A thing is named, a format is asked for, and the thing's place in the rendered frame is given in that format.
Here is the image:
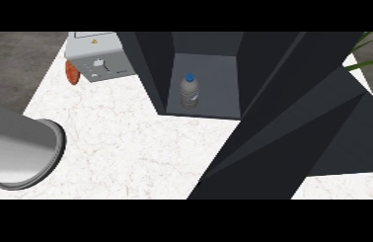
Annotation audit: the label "clear blue-capped water bottle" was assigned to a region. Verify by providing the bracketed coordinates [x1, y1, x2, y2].
[180, 73, 201, 112]

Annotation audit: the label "pale grey toaster appliance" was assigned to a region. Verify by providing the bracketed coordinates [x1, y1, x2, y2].
[62, 32, 139, 84]

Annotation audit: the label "dark grey cabinet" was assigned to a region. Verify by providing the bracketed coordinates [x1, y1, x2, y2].
[115, 32, 307, 121]

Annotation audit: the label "orange-red rounded object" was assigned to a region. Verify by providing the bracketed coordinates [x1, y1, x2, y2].
[63, 58, 81, 86]

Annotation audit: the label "grey cylinder with dark rim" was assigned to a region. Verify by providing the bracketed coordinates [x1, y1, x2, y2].
[0, 106, 66, 192]

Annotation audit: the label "green plant leaves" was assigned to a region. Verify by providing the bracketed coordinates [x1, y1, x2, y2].
[342, 32, 373, 72]

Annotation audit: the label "dark grey cabinet door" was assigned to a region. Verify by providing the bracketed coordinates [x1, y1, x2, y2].
[186, 32, 373, 201]

